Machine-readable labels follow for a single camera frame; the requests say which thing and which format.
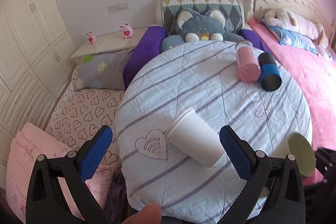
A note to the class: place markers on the pink bunny figurine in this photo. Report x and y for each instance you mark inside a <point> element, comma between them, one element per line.
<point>92,38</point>
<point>127,31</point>

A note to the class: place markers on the grey cat plush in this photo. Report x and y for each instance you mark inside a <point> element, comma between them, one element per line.
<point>191,26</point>

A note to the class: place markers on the grey flower pillow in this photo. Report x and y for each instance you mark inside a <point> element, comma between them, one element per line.
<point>102,71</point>

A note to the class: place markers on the purple bolster cushion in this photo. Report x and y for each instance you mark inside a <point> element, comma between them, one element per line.
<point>156,41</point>

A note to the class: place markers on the heart pattern bed sheet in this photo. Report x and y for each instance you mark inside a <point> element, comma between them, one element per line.
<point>79,114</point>

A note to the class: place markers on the white paper cup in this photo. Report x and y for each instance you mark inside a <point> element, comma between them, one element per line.
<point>192,135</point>

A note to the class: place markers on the green ceramic cup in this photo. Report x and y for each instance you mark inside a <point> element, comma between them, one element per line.
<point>301,149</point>

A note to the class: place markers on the pink glass jar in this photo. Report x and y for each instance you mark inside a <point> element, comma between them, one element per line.
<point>248,67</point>

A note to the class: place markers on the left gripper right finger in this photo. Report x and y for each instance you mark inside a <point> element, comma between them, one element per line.
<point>273,192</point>

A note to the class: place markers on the person's left hand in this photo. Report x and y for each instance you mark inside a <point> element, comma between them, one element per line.
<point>150,214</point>

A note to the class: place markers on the right pink bunny figurine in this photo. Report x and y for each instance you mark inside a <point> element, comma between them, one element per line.
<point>127,31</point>

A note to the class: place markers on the left pink bunny figurine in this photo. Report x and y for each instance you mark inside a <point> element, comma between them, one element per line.
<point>92,38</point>

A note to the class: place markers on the blue black tumbler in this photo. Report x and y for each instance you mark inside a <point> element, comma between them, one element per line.
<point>269,79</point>

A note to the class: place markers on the cream wardrobe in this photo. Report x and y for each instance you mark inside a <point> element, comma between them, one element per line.
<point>36,66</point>

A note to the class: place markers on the cream wooden headboard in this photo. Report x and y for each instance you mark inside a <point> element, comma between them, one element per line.
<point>309,9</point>

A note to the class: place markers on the white pink plush toy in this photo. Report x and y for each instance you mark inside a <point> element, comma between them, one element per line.
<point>290,21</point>

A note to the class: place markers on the wall switch panel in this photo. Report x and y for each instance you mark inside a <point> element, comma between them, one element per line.
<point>119,7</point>

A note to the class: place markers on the striped white table cloth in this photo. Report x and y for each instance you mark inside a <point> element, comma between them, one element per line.
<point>201,76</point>

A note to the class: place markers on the blue cartoon pillow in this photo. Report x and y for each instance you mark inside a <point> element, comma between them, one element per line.
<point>293,39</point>

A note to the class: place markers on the white nightstand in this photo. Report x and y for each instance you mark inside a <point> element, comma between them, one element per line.
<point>110,43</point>

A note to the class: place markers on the diamond pattern quilted cover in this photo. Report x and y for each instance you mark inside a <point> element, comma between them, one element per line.
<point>232,10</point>

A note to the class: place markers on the pink bed blanket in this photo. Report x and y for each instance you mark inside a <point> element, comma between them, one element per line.
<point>316,78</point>

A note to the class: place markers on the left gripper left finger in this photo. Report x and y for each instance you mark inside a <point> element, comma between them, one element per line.
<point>46,202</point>

